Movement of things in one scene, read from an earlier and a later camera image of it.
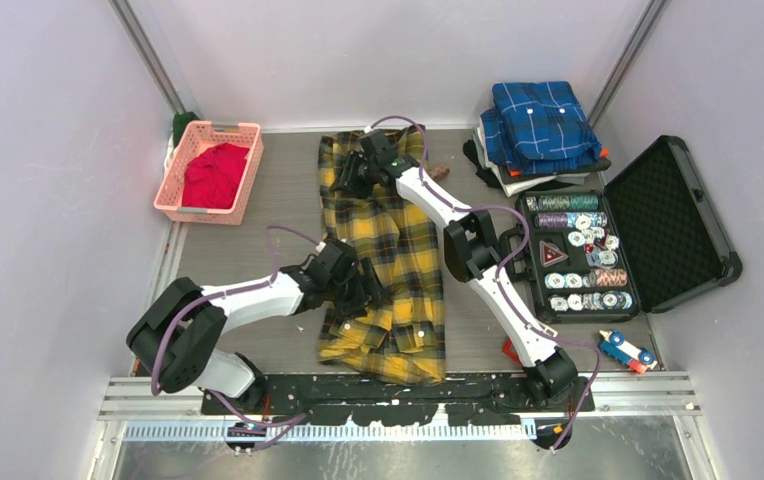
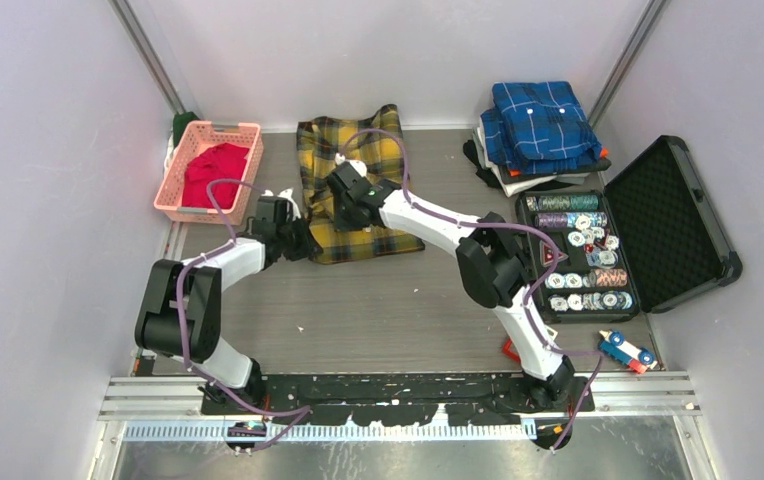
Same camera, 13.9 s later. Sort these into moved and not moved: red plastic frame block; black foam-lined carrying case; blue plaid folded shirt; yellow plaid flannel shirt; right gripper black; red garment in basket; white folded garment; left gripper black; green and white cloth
Moved: left gripper black; right gripper black; yellow plaid flannel shirt
Not moved: white folded garment; red garment in basket; red plastic frame block; blue plaid folded shirt; black foam-lined carrying case; green and white cloth
